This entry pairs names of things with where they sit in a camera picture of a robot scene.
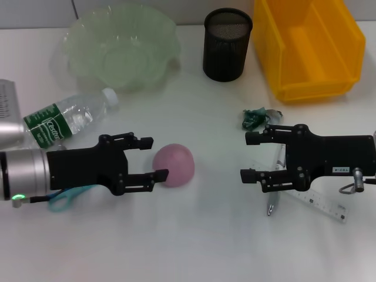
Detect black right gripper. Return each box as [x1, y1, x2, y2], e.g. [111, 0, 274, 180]
[240, 123, 376, 193]

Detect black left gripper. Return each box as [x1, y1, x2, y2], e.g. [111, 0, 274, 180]
[46, 132, 170, 196]

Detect pink peach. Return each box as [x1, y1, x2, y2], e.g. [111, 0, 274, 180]
[152, 143, 196, 188]

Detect clear green-label water bottle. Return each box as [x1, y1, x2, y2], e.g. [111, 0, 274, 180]
[23, 87, 120, 149]

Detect blue teal scissors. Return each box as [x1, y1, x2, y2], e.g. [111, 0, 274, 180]
[48, 184, 92, 213]

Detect silver pen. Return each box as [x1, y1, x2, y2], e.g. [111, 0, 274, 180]
[266, 143, 287, 217]

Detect transparent plastic ruler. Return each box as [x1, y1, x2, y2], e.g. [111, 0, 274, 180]
[249, 160, 350, 224]

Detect black mesh pen holder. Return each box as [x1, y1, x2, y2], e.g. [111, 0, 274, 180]
[202, 8, 253, 82]

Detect green glass fruit plate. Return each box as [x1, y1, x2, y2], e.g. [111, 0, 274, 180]
[52, 4, 182, 93]

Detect yellow plastic bin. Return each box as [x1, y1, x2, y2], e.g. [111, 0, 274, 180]
[253, 0, 367, 103]

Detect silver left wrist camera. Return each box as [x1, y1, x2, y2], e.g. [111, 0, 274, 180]
[0, 78, 26, 146]

